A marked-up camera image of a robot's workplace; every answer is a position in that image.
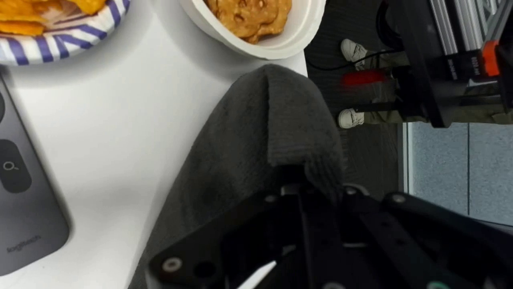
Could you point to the brown pretzel crisps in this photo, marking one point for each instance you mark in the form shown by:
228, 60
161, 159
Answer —
251, 16

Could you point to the orange tortilla chips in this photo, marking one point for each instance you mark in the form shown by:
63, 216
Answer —
22, 18

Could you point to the black cloth rag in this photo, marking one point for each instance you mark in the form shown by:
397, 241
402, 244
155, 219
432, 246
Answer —
257, 129

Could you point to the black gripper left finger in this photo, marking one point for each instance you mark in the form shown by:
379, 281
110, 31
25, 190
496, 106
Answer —
225, 241

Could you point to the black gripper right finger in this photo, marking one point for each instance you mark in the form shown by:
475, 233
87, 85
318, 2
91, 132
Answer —
418, 241

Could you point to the grey remote control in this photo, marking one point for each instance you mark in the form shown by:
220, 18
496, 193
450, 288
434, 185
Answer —
27, 225

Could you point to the white round bowl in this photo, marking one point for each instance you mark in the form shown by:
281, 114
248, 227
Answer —
299, 32

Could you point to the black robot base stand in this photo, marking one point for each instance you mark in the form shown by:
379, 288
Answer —
422, 65

